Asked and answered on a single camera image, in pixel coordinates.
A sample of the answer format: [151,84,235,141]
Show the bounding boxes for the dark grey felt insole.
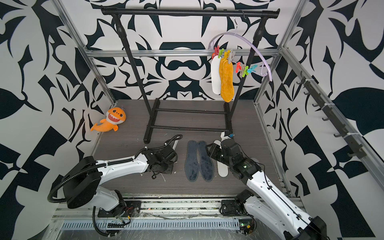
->
[197,141,214,182]
[185,140,200,182]

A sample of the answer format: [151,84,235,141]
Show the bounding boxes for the lilac round clip hanger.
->
[209,17,273,82]

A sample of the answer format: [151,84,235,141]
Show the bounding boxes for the orange fuzzy insole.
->
[221,59,235,103]
[219,58,226,80]

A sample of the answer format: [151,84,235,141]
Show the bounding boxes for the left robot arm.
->
[47,135,183,215]

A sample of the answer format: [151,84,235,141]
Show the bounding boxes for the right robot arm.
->
[204,139,328,240]

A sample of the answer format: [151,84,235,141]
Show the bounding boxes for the black garment rack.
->
[101,7,280,145]

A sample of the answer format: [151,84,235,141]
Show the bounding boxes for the orange shark plush toy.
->
[91,107,127,132]

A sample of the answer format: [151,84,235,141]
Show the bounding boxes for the white orange-edged insole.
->
[211,56,221,95]

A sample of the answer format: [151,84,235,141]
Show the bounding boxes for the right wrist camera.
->
[221,131,234,142]

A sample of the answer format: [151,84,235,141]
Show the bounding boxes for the white cable duct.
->
[61,219,241,231]

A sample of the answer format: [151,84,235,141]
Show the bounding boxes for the wall hook rail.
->
[298,72,367,159]

